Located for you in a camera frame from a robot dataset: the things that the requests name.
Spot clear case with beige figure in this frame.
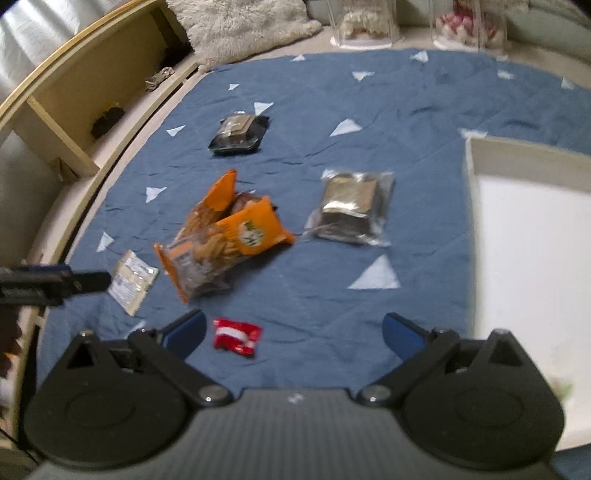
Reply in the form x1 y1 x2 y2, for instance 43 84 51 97
325 0 402 49

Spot grey green cushion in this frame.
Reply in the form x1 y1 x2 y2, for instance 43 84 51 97
505 0 591 56

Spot wooden shelf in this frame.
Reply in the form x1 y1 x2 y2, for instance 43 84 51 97
0 0 206 278

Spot black snack packet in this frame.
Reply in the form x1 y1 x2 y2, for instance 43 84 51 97
208 114 271 155

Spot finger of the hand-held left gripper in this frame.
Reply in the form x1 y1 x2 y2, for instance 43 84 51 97
0 264 112 308

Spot fluffy beige pillow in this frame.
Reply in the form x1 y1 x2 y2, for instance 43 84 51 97
166 0 322 70

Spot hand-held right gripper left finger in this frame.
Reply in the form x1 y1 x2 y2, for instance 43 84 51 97
60 308 232 408

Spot orange snack bag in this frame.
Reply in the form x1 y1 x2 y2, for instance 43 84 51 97
154 169 296 304

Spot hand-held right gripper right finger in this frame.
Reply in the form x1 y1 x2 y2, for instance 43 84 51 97
358 312 532 408

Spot small white snack packet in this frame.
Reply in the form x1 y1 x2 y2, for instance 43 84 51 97
107 250 160 317

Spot dark object on shelf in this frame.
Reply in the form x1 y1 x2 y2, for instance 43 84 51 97
90 106 125 139

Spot red candy packet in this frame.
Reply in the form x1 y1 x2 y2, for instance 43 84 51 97
211 318 263 357

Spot blue quilted mat white triangles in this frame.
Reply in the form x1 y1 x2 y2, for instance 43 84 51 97
34 48 591 402

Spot clear case with pink doll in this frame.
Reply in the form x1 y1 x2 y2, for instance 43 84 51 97
429 0 509 51

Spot bundle of twine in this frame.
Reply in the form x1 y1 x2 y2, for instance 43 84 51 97
145 67 175 90

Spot clear packet with brown cake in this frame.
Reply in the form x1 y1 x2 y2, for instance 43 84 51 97
304 170 396 247

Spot white cardboard box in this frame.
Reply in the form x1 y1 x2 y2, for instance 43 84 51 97
463 136 591 450

